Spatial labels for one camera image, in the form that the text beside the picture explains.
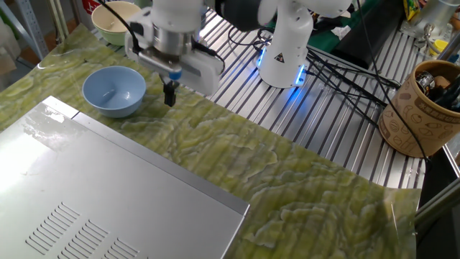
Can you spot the red and white sign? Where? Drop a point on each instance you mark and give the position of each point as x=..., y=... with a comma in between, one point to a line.
x=90, y=5

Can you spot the grey metal shelf rack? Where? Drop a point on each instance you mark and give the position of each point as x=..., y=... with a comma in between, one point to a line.
x=30, y=28

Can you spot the yellow snack packet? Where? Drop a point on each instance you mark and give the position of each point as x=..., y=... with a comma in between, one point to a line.
x=410, y=9

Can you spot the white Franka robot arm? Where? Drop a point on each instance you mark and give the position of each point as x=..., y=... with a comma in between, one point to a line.
x=287, y=43

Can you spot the beige pipe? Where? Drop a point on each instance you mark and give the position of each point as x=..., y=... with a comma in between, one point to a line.
x=59, y=21

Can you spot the cream and green bowl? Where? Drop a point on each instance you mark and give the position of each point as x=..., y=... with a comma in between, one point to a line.
x=108, y=21

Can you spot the aluminium frame post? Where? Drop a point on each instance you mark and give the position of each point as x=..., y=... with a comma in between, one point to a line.
x=435, y=208

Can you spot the silver tape roll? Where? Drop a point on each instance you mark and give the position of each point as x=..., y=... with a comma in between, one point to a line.
x=425, y=82

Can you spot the light blue bowl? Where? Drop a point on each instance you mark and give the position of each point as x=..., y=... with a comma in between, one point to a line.
x=114, y=91

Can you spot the silver microwave oven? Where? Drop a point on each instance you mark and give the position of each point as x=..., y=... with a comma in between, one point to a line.
x=108, y=187

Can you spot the silver camera with blue end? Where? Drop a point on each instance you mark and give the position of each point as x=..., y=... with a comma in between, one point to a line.
x=158, y=63

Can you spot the yellow plastic piece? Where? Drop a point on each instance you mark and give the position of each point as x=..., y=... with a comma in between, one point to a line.
x=438, y=46

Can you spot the white paper scrap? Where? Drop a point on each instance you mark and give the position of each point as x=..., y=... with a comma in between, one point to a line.
x=340, y=32

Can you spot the long black box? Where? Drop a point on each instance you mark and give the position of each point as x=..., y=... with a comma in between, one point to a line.
x=366, y=36

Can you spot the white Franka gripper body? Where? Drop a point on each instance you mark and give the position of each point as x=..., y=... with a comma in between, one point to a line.
x=205, y=77

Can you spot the green cloth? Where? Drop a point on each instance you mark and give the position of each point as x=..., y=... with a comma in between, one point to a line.
x=320, y=41

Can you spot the green marble pattern mat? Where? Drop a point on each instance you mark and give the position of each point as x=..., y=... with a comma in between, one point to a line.
x=287, y=187

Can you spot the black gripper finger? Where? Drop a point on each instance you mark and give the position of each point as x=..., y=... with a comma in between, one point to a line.
x=167, y=97
x=175, y=91

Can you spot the brown printed cardboard tub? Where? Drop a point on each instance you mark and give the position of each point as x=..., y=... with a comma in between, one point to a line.
x=413, y=118

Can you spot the silver second robot arm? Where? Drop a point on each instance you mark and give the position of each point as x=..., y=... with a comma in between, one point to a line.
x=427, y=18

